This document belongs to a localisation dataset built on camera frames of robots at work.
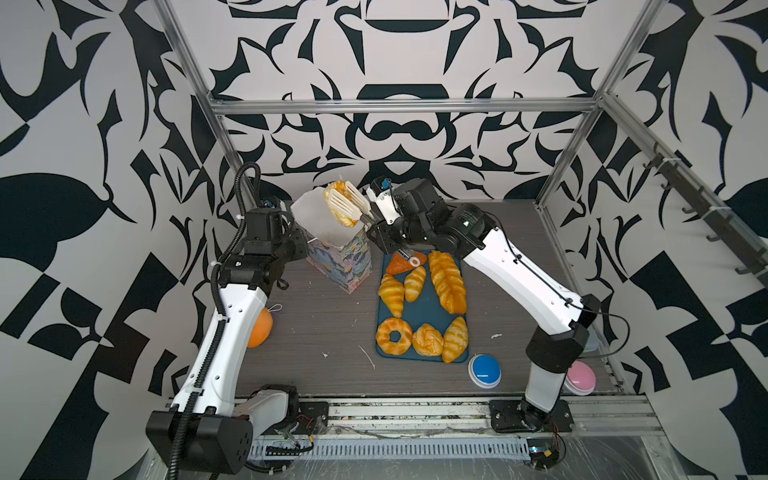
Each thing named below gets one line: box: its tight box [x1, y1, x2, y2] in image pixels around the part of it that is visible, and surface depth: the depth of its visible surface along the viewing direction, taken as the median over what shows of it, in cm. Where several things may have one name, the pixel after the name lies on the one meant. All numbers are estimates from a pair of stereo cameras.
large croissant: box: [378, 274, 405, 318], surface depth 93 cm
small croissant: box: [404, 266, 427, 303], surface depth 96 cm
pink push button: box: [564, 360, 597, 396], surface depth 80 cm
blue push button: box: [468, 353, 502, 389], surface depth 81 cm
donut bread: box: [376, 317, 413, 355], surface depth 87 cm
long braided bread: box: [428, 251, 467, 315], surface depth 93 cm
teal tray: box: [376, 250, 469, 363], surface depth 91 cm
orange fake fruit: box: [248, 308, 273, 348], surface depth 85 cm
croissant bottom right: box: [442, 316, 469, 363], surface depth 85 cm
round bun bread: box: [412, 323, 444, 357], surface depth 84 cm
